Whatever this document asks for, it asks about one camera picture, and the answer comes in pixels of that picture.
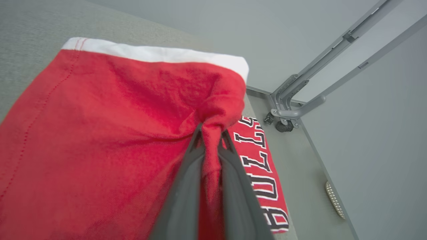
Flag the red basketball jersey black lettering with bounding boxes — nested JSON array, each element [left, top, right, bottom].
[[227, 115, 290, 234]]

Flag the red shorts white stripes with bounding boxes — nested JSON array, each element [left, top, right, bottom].
[[0, 37, 250, 240]]

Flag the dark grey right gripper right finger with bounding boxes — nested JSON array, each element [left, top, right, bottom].
[[218, 130, 275, 240]]

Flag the grey wheeled partition frame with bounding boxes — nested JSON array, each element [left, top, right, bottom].
[[264, 0, 427, 133]]

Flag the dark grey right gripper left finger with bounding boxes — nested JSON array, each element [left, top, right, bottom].
[[148, 124, 205, 240]]

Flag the white perforated oval object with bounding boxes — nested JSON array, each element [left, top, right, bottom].
[[325, 181, 346, 220]]

